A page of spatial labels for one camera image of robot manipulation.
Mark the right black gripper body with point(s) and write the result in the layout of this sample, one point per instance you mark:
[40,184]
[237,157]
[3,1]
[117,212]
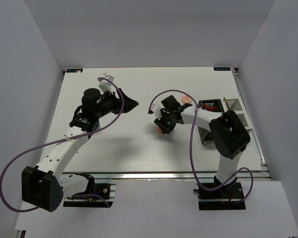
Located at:
[166,123]

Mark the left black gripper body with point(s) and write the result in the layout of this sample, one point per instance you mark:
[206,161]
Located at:
[109,104]

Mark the plain pink powder puff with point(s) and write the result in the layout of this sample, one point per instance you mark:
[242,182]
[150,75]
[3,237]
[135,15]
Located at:
[160,131]

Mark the pink powder puff with ribbon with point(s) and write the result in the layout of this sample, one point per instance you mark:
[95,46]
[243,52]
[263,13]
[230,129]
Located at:
[186,99]

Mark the wooden stick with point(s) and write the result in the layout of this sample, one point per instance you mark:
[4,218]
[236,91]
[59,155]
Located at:
[226,103]

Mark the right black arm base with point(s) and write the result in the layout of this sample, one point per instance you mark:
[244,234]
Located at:
[228,197]

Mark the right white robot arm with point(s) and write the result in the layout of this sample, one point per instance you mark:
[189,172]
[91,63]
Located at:
[229,135]

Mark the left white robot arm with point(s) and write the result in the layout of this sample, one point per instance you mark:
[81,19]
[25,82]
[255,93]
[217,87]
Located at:
[42,185]

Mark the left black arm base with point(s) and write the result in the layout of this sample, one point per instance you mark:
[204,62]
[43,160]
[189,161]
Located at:
[82,190]

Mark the black slotted organizer box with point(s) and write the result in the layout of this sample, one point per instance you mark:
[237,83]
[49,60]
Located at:
[203,127]

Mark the left blue corner sticker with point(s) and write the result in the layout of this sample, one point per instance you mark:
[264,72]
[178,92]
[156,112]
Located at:
[74,70]

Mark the blue corner sticker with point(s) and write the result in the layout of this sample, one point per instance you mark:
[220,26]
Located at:
[222,68]
[74,70]

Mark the right blue corner sticker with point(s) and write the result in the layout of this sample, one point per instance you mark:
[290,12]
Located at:
[222,68]

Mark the white slotted organizer box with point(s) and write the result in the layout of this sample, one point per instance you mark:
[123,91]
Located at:
[238,107]

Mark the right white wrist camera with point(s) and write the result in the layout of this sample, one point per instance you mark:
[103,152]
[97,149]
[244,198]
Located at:
[155,109]

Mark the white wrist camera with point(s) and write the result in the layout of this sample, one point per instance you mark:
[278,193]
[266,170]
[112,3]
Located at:
[105,83]
[155,109]

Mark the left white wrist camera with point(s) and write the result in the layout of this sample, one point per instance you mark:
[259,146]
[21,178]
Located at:
[105,83]

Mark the aluminium table rail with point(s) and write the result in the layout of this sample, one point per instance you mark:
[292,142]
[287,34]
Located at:
[242,175]

